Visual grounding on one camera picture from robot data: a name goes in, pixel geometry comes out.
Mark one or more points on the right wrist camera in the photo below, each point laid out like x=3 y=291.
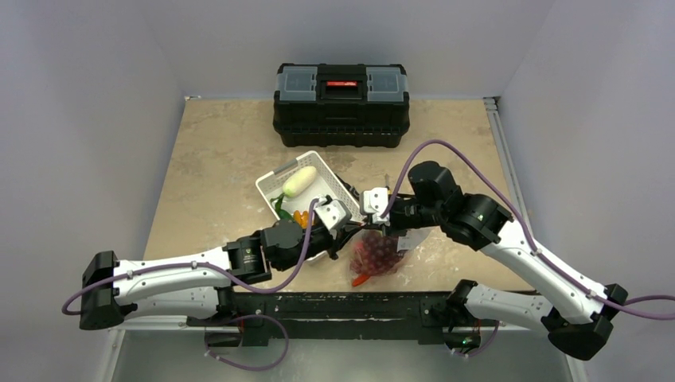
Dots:
x=373 y=204

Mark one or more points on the red grape bunch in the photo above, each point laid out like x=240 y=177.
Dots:
x=375 y=254

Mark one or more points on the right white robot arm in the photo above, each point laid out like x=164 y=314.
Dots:
x=567 y=306

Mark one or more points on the black plastic toolbox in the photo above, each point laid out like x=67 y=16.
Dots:
x=361 y=105

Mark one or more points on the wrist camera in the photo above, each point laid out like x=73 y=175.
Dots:
x=373 y=204
x=332 y=213

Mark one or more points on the dark green cucumber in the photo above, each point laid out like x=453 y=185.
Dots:
x=277 y=204

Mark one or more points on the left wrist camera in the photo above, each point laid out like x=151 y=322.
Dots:
x=332 y=213

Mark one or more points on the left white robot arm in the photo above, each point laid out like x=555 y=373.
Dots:
x=114 y=290

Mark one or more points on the clear zip top bag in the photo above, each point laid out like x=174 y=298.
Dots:
x=409 y=240

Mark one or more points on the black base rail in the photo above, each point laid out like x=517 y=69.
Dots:
x=424 y=317

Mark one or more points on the aluminium table edge rail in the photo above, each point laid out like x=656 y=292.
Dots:
x=506 y=160

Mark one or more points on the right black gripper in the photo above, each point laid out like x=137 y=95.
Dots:
x=388 y=222

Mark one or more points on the orange plastic carrot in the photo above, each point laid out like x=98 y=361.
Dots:
x=360 y=280

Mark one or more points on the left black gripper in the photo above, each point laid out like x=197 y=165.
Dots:
x=343 y=233

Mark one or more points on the black wire stripper pliers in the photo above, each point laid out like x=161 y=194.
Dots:
x=352 y=190

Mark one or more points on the white plastic basket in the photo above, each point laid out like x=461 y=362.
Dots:
x=327 y=184

